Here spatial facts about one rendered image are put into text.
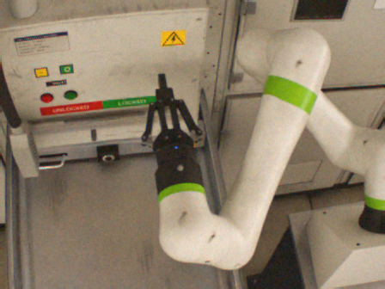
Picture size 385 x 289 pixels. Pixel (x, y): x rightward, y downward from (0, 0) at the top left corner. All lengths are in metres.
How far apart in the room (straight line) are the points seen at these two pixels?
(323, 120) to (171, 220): 0.55
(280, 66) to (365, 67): 0.76
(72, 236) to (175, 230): 0.53
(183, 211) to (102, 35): 0.43
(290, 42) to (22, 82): 0.62
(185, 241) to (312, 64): 0.44
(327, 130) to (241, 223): 0.44
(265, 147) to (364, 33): 0.73
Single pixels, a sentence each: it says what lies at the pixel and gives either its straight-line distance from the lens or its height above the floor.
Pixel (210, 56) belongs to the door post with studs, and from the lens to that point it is 1.60.
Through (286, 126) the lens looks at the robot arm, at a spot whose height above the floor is 1.32.
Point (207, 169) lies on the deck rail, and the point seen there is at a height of 0.85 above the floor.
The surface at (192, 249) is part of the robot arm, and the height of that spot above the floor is 1.26.
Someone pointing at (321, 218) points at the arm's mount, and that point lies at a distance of 1.49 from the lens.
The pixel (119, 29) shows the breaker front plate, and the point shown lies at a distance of 1.17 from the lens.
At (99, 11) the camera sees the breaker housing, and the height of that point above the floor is 1.39.
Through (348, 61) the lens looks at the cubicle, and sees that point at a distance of 1.76.
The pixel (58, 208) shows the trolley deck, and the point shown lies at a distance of 1.50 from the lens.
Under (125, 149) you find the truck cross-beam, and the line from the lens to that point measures 1.52.
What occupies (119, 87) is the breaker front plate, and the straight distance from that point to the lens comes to 1.32.
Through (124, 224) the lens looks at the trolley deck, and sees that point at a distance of 1.46.
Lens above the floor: 2.17
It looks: 57 degrees down
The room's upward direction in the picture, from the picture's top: straight up
